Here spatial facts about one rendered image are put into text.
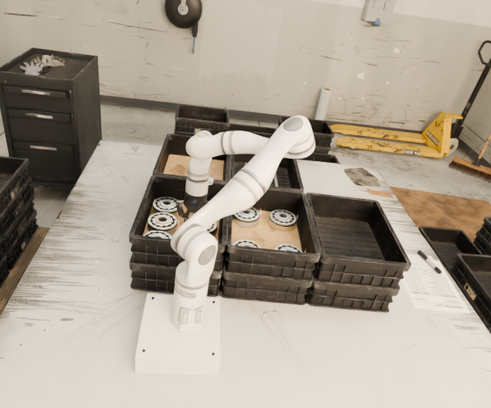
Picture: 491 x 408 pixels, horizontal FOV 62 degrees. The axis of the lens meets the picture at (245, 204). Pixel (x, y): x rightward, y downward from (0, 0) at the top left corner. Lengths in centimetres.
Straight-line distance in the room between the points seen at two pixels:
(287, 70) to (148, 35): 151
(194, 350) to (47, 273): 61
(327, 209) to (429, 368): 66
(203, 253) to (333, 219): 81
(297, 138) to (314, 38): 364
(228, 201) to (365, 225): 81
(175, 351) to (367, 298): 67
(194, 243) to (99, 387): 46
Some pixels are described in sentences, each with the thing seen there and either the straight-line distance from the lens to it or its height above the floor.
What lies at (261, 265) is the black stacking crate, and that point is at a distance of 133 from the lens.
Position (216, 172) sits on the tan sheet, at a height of 83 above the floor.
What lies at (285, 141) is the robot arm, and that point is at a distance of 113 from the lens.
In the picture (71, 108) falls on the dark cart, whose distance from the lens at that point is 280.
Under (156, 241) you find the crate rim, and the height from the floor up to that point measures 92.
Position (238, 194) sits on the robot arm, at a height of 117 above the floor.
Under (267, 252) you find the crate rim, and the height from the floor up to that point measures 92.
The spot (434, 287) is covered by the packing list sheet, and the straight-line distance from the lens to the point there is 179.
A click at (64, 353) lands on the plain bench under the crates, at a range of 131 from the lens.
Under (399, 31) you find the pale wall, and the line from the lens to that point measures 500.
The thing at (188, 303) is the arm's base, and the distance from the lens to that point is 116.
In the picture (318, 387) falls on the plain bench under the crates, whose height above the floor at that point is 70.
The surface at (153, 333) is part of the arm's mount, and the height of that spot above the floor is 77.
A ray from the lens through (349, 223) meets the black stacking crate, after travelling 172.
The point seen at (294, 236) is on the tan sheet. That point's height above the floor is 83.
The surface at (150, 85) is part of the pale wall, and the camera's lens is 481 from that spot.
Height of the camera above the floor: 172
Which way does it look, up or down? 32 degrees down
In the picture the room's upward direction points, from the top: 9 degrees clockwise
